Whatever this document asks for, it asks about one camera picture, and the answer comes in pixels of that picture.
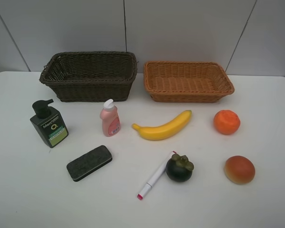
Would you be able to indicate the yellow banana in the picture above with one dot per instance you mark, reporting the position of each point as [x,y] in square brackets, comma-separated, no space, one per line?
[165,131]

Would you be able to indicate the white marker with pink cap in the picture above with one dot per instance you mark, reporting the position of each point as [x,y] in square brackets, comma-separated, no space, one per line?
[154,178]

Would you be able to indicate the dark green mangosteen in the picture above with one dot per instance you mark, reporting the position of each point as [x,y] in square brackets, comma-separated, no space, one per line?
[179,168]

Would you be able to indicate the orange tangerine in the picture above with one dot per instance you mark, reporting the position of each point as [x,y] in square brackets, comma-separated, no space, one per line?
[226,122]

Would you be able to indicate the red-orange peach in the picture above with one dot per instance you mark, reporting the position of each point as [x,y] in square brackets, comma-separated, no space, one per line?
[239,170]

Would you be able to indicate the pink squeeze bottle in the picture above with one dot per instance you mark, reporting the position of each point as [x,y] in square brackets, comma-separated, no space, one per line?
[110,118]

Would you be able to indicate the orange wicker basket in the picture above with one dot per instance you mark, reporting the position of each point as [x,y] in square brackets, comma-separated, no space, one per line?
[186,82]

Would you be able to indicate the dark brown wicker basket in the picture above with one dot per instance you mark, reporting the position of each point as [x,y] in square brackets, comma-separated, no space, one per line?
[90,76]

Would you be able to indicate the dark felt whiteboard eraser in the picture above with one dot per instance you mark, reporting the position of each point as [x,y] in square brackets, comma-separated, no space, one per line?
[88,163]

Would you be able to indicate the dark green pump bottle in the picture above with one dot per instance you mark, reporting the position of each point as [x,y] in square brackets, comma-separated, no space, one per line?
[48,122]

